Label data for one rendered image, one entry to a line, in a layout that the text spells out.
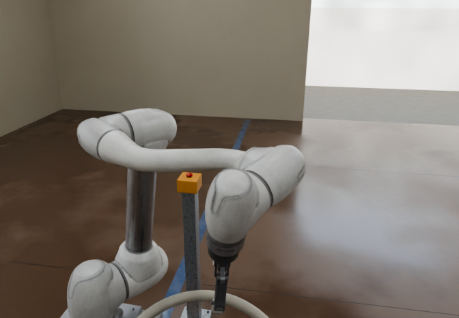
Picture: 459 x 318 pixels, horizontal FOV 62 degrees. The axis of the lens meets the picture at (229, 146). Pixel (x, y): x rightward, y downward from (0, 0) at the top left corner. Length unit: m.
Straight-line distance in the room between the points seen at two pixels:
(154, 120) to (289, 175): 0.55
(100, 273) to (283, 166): 0.86
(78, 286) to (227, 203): 0.86
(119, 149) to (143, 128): 0.18
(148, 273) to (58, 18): 6.96
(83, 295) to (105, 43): 6.56
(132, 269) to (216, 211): 0.82
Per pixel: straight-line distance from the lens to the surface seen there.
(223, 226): 0.78
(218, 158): 0.96
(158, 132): 1.26
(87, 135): 1.18
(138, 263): 1.52
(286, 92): 7.03
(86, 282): 1.47
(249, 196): 0.74
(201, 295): 1.16
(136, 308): 1.72
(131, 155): 1.04
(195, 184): 2.19
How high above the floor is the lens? 2.03
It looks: 21 degrees down
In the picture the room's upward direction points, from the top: straight up
